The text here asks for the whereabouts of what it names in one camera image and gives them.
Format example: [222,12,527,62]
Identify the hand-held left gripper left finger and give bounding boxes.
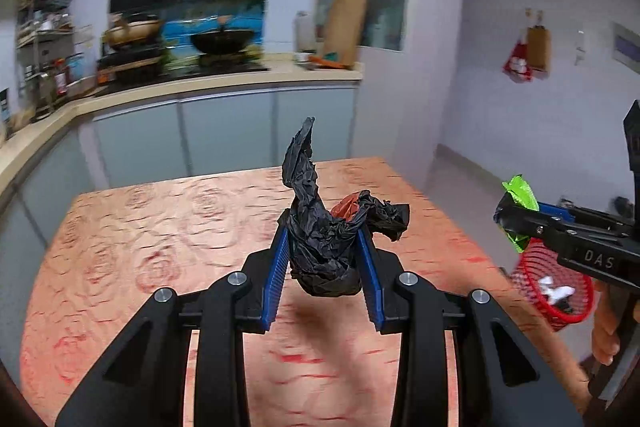
[55,223,291,427]

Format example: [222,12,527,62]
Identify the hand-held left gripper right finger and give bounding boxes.
[356,227,586,427]

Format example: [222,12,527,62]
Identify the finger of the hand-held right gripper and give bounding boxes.
[494,196,640,290]
[537,202,632,238]

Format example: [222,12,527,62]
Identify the green wrapper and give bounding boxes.
[501,174,541,255]

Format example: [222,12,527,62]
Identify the matte black plastic bag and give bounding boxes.
[276,117,411,298]

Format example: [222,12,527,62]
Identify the red plastic basket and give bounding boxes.
[515,237,596,333]

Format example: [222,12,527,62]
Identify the brown plastic bag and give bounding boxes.
[330,193,373,223]

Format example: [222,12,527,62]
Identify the person's right hand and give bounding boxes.
[590,282,623,365]

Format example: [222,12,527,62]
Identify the hanging red bag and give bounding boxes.
[502,34,533,82]

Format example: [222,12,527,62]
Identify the hanging brown paper bag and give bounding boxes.
[525,9,552,72]

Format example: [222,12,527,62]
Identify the kitchen counter with cabinets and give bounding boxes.
[0,64,366,218]

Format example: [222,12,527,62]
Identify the orange kitchen tool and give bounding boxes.
[307,52,351,70]

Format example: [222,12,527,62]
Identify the black wok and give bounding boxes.
[189,26,255,56]

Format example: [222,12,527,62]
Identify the gas stove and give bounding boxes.
[97,49,271,85]

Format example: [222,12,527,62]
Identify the white plastic bottle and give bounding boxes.
[295,11,315,52]

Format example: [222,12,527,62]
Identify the wooden cutting board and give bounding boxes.
[322,0,373,68]

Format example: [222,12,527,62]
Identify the tan frying pan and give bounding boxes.
[102,13,165,48]

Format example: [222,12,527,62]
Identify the metal spice rack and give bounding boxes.
[15,0,83,118]

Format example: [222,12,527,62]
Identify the grey wall panel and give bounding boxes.
[612,22,640,74]

